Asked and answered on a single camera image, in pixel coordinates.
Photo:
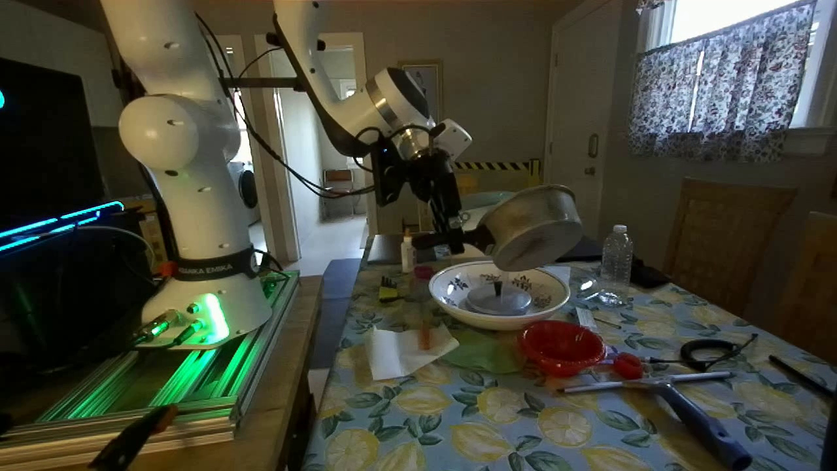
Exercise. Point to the blue handled tool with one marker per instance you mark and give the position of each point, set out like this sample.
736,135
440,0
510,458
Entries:
710,433

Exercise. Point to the clear plastic water bottle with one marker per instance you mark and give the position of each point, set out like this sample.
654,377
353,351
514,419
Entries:
617,254

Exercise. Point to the metal pot lid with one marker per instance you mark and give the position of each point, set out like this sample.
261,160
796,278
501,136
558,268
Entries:
494,296

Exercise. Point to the long metal utensil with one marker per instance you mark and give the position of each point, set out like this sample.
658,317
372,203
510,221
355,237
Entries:
647,382

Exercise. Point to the red plastic bowl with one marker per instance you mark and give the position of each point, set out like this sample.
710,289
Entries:
559,350

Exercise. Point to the small white bottle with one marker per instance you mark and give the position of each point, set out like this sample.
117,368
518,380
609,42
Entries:
406,253

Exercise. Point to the wooden chair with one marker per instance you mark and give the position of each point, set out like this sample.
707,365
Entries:
720,237

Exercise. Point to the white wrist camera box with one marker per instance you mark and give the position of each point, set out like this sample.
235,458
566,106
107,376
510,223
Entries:
451,136

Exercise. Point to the black computer monitor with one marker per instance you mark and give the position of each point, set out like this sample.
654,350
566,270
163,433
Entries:
48,160

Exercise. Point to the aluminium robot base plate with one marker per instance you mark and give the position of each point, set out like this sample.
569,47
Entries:
69,416

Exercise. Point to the floral window curtain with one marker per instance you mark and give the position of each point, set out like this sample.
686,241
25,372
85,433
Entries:
727,94

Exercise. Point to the metal pot with black handle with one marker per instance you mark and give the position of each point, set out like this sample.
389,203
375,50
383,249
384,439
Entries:
523,232

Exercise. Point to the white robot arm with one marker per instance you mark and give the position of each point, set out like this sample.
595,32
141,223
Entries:
183,132

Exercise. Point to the lemon print tablecloth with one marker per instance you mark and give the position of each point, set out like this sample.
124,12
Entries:
484,410

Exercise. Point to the small red cap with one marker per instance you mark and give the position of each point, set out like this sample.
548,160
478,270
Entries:
629,368

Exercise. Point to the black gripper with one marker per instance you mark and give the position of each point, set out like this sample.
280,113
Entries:
429,178

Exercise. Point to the white paper napkin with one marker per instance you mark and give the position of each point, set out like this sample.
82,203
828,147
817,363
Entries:
399,355

